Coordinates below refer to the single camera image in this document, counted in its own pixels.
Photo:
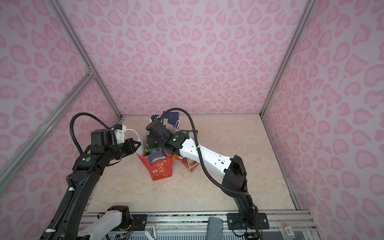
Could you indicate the grey cloth roll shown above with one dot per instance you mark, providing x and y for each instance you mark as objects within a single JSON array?
[{"x": 215, "y": 229}]

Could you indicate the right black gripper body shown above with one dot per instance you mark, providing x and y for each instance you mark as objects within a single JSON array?
[{"x": 153, "y": 141}]

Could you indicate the red white paper bag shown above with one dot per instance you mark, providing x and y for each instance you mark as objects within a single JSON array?
[{"x": 159, "y": 165}]

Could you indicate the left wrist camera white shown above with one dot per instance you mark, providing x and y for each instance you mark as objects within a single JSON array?
[{"x": 119, "y": 131}]

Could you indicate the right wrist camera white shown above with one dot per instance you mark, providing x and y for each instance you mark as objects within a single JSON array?
[{"x": 155, "y": 118}]

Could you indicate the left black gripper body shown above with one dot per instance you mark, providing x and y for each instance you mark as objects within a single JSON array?
[{"x": 120, "y": 150}]

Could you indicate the green spring tea packet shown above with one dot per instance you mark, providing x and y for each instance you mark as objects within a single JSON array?
[{"x": 186, "y": 132}]

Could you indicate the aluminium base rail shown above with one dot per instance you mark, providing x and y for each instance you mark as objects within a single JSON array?
[{"x": 274, "y": 225}]

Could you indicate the pink Fox's candy packet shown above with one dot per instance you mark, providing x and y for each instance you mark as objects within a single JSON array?
[{"x": 188, "y": 163}]

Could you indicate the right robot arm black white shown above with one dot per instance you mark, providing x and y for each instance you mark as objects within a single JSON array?
[{"x": 228, "y": 174}]

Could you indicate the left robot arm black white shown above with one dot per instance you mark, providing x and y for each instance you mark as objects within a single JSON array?
[{"x": 65, "y": 225}]

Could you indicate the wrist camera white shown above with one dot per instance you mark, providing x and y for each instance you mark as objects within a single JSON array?
[
  {"x": 119, "y": 131},
  {"x": 155, "y": 118}
]

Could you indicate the green snack packet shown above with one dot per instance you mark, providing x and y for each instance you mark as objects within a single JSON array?
[{"x": 149, "y": 151}]

